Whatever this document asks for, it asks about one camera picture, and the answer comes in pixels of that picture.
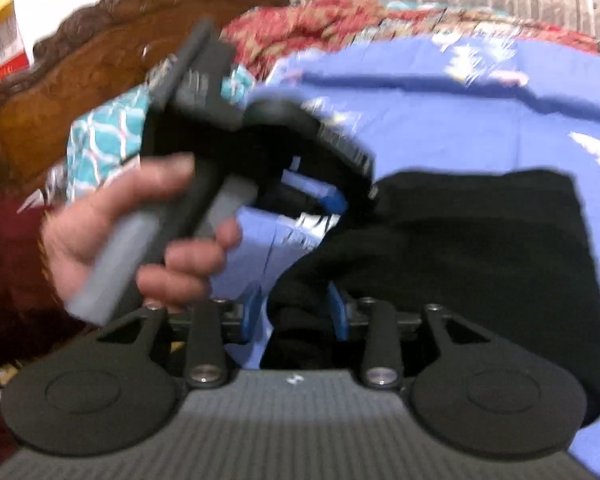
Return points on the teal patterned cloth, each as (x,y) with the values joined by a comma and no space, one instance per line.
(100,140)

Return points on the black pants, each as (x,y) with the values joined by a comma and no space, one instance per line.
(455,270)

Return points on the red patterned blanket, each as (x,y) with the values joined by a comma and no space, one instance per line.
(340,25)

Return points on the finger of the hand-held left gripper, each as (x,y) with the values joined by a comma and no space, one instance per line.
(330,204)

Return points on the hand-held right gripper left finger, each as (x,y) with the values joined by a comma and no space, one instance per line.
(250,312)

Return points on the person's left hand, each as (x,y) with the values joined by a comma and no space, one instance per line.
(80,240)

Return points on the blue printed bedsheet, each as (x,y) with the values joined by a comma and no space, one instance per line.
(455,110)

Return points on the carved wooden headboard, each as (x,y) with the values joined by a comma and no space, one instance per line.
(80,85)

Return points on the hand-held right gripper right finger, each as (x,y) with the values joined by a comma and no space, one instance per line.
(338,310)

